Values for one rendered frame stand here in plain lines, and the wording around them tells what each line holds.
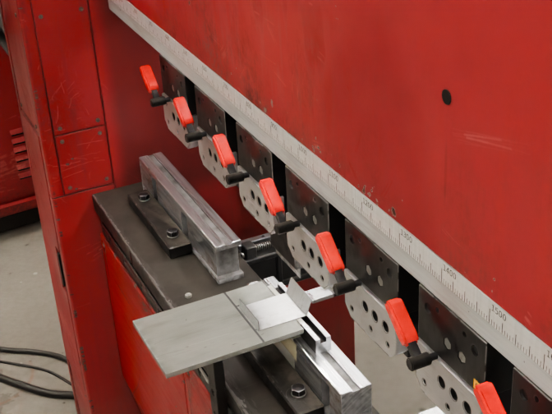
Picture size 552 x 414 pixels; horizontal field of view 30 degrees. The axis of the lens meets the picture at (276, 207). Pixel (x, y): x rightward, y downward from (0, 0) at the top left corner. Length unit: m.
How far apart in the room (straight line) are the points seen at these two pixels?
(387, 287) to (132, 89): 1.28
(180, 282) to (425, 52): 1.16
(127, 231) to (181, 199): 0.17
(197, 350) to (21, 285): 2.23
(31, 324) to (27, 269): 0.39
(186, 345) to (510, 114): 0.92
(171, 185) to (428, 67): 1.31
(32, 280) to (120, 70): 1.63
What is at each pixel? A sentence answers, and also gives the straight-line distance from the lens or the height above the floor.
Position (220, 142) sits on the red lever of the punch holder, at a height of 1.31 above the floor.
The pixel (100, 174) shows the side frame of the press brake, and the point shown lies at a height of 0.92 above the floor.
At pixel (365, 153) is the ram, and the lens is 1.40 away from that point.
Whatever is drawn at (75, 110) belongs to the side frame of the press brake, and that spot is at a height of 1.11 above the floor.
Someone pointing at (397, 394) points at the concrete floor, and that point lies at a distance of 3.28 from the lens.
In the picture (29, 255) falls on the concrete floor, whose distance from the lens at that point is 4.19.
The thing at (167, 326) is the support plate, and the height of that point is 1.00.
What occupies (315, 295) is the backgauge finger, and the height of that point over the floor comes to 1.00.
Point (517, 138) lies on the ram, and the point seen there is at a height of 1.62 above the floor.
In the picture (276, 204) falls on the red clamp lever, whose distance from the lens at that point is 1.66.
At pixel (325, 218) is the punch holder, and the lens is 1.57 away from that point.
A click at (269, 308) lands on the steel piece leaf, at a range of 1.91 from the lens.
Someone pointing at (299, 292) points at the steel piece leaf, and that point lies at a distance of 1.91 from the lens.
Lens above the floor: 2.09
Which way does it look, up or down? 29 degrees down
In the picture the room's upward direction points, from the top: 4 degrees counter-clockwise
